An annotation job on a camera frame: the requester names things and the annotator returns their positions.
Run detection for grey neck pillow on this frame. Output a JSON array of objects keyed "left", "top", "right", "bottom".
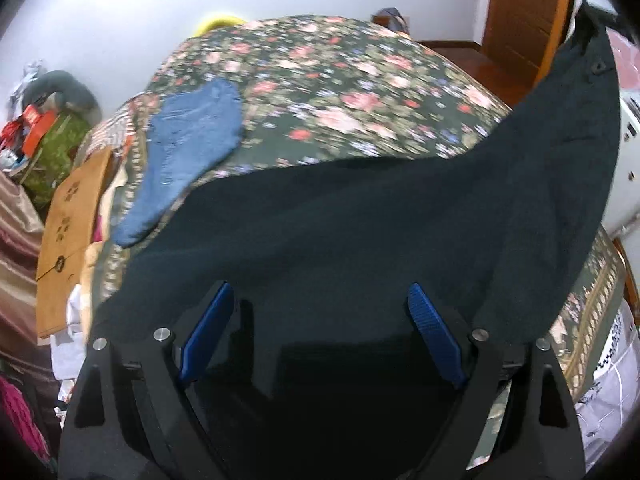
[{"left": 24, "top": 70, "right": 102, "bottom": 122}]

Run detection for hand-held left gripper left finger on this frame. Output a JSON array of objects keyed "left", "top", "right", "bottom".
[{"left": 60, "top": 280, "right": 236, "bottom": 480}]

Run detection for red box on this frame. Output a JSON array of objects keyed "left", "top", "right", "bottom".
[{"left": 21, "top": 106, "right": 59, "bottom": 157}]

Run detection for yellow headboard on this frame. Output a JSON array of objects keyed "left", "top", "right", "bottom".
[{"left": 194, "top": 14, "right": 249, "bottom": 37}]

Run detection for floral bedspread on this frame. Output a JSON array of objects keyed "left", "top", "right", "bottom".
[{"left": 90, "top": 14, "right": 628, "bottom": 411}]

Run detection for black pants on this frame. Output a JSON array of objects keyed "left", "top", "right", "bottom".
[{"left": 92, "top": 0, "right": 622, "bottom": 411}]

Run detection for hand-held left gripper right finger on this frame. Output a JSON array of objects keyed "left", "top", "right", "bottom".
[{"left": 406, "top": 282, "right": 587, "bottom": 480}]

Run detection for wooden door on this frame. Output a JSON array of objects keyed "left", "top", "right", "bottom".
[{"left": 481, "top": 0, "right": 577, "bottom": 92}]

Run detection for grey crumpled cloth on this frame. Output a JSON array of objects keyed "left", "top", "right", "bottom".
[{"left": 9, "top": 60, "right": 42, "bottom": 103}]

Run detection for striped brown curtain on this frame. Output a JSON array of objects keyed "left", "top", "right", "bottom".
[{"left": 0, "top": 167, "right": 63, "bottom": 466}]

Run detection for white plastic bag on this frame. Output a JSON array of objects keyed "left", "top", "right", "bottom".
[{"left": 574, "top": 305, "right": 640, "bottom": 467}]

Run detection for striped orange blanket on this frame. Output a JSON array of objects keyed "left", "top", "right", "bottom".
[{"left": 75, "top": 95, "right": 166, "bottom": 176}]

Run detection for pink cloth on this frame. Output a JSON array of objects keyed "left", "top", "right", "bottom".
[{"left": 0, "top": 375, "right": 52, "bottom": 463}]

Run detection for green patterned box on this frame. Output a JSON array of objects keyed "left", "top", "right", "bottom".
[{"left": 19, "top": 112, "right": 95, "bottom": 207}]

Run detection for blue jeans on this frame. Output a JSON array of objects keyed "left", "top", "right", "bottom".
[{"left": 114, "top": 79, "right": 245, "bottom": 248}]

